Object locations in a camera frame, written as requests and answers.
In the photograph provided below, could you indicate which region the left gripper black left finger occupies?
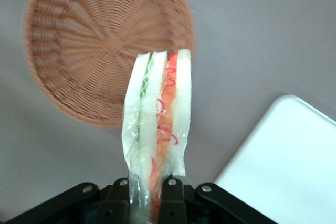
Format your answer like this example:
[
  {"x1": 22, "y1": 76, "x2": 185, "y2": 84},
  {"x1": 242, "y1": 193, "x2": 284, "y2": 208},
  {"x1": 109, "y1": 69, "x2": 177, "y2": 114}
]
[{"x1": 0, "y1": 178, "x2": 132, "y2": 224}]

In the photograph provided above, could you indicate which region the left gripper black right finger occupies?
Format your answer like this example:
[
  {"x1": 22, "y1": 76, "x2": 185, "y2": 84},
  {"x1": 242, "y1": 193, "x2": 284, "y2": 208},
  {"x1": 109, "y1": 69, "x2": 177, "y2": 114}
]
[{"x1": 159, "y1": 177, "x2": 279, "y2": 224}]

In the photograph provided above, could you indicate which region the triangle sandwich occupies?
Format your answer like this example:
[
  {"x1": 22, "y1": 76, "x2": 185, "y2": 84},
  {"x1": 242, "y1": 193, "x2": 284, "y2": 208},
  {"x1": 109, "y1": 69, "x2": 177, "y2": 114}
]
[{"x1": 121, "y1": 48, "x2": 192, "y2": 224}]

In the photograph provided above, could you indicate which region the cream rectangular tray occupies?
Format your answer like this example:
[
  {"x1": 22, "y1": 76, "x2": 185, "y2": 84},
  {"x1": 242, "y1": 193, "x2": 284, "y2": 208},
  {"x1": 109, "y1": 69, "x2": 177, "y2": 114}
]
[{"x1": 214, "y1": 94, "x2": 336, "y2": 224}]

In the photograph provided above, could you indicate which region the round brown wicker basket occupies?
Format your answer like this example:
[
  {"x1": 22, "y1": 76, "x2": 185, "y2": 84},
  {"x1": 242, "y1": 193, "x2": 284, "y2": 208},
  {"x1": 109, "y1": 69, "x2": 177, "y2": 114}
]
[{"x1": 23, "y1": 0, "x2": 196, "y2": 130}]

